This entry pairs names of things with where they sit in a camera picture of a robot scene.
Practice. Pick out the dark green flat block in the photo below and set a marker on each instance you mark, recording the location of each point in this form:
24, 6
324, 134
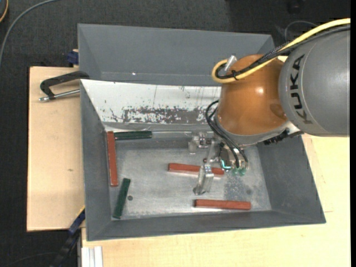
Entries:
121, 198
133, 135

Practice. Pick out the red-brown flat block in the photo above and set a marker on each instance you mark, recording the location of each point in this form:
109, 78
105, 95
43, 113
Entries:
222, 204
112, 160
182, 167

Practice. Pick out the pale brown flat board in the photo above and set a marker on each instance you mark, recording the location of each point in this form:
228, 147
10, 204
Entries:
53, 149

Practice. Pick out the grey metal bin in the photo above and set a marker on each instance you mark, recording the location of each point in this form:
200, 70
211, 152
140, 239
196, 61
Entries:
167, 51

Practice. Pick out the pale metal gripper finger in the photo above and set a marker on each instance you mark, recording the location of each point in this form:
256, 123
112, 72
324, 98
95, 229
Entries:
198, 143
205, 180

